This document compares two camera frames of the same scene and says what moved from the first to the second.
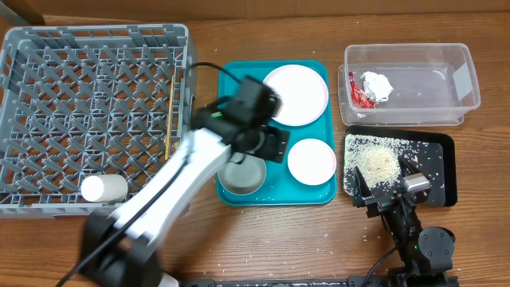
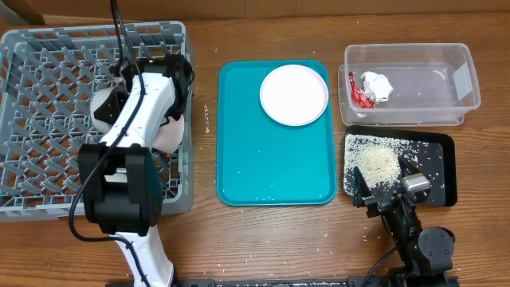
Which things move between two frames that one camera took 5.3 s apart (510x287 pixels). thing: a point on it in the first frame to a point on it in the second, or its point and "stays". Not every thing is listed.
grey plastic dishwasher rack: (84, 101) stays
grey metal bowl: (242, 174) to (98, 99)
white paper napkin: (378, 84) stays
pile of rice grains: (376, 159) stays
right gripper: (386, 200) stays
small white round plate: (311, 162) to (168, 137)
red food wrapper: (359, 100) stays
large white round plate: (304, 93) stays
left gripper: (277, 146) to (117, 101)
